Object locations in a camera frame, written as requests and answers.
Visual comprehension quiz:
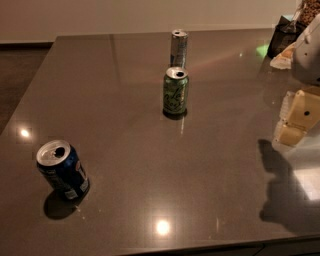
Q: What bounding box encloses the silver slim can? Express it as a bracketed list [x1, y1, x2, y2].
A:
[170, 29, 188, 68]

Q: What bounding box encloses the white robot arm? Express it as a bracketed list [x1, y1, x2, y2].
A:
[274, 14, 320, 147]

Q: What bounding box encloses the black snack bag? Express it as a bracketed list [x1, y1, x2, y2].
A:
[267, 16, 306, 58]

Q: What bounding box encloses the clear jar of nuts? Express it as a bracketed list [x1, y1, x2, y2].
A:
[298, 0, 320, 26]

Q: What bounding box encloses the green soda can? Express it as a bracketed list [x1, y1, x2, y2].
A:
[163, 67, 189, 116]

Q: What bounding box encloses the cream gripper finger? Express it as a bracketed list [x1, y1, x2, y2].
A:
[274, 89, 320, 147]
[279, 91, 295, 119]

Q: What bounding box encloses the blue pepsi can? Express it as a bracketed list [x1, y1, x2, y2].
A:
[36, 140, 89, 200]

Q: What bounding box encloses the white snack packet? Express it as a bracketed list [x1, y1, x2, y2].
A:
[270, 43, 295, 70]

